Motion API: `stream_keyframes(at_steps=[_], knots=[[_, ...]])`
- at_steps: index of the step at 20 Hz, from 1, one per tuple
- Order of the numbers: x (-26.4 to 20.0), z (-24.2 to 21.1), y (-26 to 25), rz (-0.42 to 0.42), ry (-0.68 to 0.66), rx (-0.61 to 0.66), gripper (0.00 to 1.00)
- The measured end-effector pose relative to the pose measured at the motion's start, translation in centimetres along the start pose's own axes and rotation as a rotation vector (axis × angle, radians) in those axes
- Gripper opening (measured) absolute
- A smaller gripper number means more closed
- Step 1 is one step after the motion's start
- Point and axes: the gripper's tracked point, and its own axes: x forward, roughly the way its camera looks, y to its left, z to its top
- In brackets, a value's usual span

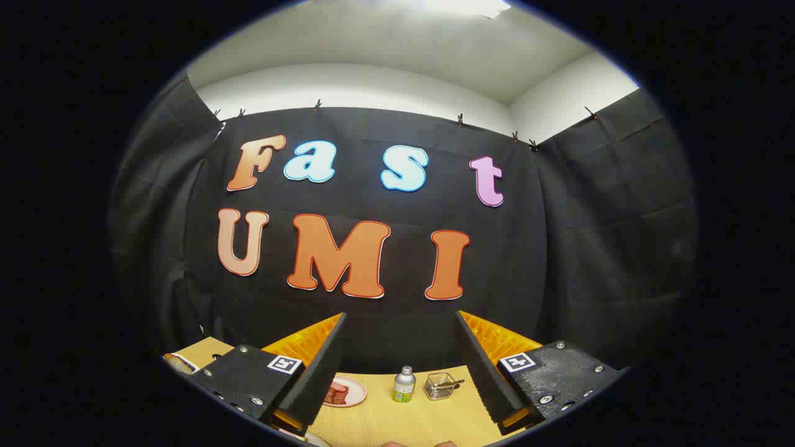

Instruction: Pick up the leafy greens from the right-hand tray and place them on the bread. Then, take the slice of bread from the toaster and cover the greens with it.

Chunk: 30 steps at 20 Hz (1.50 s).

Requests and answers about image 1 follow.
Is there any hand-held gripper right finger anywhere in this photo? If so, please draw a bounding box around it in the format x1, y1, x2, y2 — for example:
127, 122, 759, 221
455, 310, 627, 435

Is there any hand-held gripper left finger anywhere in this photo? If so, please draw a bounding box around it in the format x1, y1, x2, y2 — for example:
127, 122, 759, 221
191, 312, 347, 435

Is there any pink round plate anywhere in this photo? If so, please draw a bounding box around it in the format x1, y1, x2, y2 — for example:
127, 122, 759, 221
323, 376, 368, 409

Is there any green and silver bottle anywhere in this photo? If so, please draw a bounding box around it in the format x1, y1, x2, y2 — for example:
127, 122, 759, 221
392, 366, 417, 404

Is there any row of black cloth clips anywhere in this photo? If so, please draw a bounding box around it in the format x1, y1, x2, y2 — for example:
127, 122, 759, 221
183, 73, 598, 151

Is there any ceiling light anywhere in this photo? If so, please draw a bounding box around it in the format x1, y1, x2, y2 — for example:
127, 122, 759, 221
429, 0, 511, 19

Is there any small wire basket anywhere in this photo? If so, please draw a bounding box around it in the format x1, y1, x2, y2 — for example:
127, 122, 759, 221
424, 372, 465, 401

